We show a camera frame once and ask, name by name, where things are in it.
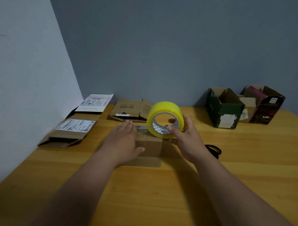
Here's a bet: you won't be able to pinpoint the plain brown carton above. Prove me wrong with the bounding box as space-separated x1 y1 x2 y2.
109 98 155 123

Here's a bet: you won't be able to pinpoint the pink and black carton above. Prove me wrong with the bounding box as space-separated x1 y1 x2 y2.
240 85 286 125

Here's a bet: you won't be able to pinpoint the person's left hand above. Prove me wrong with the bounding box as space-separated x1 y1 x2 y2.
100 120 146 166

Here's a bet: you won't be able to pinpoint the black box white label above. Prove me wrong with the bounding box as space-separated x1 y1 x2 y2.
66 94 114 118

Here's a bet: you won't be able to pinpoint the person's left forearm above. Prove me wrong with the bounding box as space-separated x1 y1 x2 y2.
32 151 117 226

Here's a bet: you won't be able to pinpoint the small brown cardboard box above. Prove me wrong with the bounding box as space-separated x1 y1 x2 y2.
238 95 257 123

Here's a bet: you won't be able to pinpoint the yellow tape roll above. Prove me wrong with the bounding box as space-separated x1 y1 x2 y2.
146 101 185 139

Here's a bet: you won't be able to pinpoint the green box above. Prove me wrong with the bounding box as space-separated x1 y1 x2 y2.
205 87 245 129

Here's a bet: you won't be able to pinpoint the person's right forearm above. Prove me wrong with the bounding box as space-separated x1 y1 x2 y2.
195 152 294 226

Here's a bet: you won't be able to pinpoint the person's right hand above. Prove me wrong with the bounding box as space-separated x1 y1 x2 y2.
166 114 210 164

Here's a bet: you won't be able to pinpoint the brown carton with label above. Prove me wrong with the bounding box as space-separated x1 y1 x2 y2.
121 125 182 168

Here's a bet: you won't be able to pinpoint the black scissors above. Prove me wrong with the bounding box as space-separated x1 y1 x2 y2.
204 144 222 160

